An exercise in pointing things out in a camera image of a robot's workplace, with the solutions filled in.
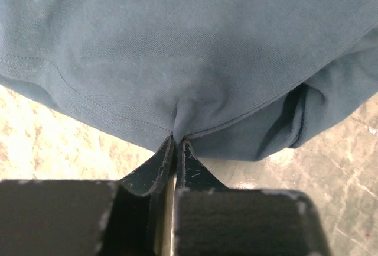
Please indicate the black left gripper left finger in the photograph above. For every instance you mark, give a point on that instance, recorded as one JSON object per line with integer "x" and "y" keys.
{"x": 130, "y": 216}

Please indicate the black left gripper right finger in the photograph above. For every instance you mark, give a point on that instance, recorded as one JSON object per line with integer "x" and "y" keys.
{"x": 212, "y": 219}

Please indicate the blue-grey t-shirt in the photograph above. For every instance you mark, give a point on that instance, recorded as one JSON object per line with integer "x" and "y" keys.
{"x": 242, "y": 79}

